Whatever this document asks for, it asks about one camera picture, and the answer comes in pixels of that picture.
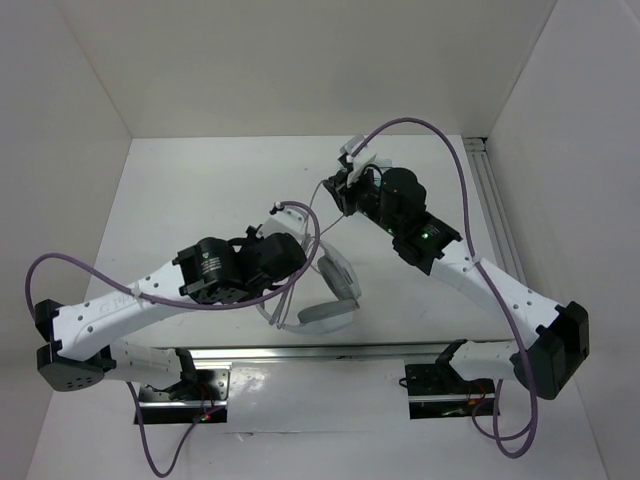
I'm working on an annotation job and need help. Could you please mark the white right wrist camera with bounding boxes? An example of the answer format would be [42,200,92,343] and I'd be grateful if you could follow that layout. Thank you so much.
[340,134,392,187]

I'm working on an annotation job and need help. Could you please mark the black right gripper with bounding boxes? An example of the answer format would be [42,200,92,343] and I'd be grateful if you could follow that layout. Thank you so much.
[323,163,401,235]

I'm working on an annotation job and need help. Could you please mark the grey headphone cable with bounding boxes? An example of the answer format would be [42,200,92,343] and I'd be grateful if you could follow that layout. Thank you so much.
[272,180,346,331]

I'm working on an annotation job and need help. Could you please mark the aluminium front rail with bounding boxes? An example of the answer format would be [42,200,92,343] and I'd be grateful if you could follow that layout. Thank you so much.
[189,342,450,365]

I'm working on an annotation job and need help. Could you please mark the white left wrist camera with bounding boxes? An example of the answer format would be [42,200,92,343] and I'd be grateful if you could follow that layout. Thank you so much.
[256,202,314,248]

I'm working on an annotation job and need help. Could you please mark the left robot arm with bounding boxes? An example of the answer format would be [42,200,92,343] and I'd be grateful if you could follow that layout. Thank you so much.
[32,233,310,399]

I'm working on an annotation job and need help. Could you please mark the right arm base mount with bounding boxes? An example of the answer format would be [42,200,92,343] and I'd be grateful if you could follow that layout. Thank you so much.
[398,341,495,420]

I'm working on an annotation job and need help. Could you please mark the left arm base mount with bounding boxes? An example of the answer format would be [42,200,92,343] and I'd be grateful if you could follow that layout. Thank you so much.
[137,349,231,425]

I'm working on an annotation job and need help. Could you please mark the aluminium side rail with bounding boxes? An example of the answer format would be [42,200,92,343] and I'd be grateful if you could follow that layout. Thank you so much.
[463,137,527,284]

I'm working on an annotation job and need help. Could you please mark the grey white headphones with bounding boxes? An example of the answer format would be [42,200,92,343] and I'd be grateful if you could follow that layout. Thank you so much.
[256,241,362,336]

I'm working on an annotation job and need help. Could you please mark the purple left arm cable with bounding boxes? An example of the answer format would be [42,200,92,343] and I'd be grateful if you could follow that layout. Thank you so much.
[25,199,321,477]

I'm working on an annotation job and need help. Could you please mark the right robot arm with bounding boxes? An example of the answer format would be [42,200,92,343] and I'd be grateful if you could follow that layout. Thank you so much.
[322,168,589,400]

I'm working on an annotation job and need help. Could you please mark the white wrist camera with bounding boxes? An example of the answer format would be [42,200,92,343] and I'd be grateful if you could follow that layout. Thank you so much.
[256,202,314,248]
[340,134,392,187]

